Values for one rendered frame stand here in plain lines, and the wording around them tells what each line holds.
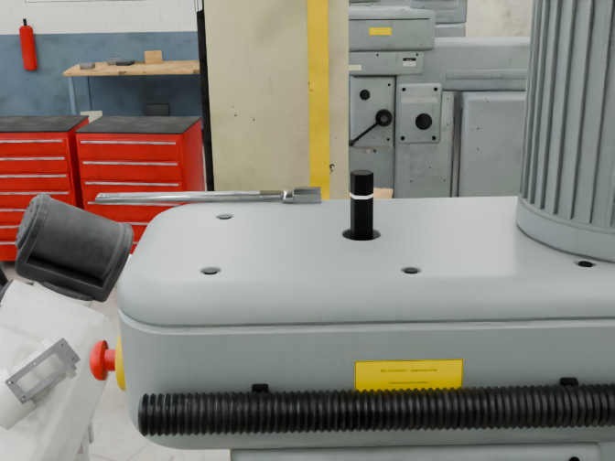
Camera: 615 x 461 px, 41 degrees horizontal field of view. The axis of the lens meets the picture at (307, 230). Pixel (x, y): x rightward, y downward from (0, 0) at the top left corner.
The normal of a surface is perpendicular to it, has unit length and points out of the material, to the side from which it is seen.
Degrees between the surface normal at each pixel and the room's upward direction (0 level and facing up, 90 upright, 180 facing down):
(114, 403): 0
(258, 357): 90
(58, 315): 57
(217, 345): 90
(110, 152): 90
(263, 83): 90
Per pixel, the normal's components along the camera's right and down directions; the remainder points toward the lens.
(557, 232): -0.79, 0.22
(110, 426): -0.02, -0.94
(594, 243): -0.59, 0.28
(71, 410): 0.82, 0.10
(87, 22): 0.01, 0.33
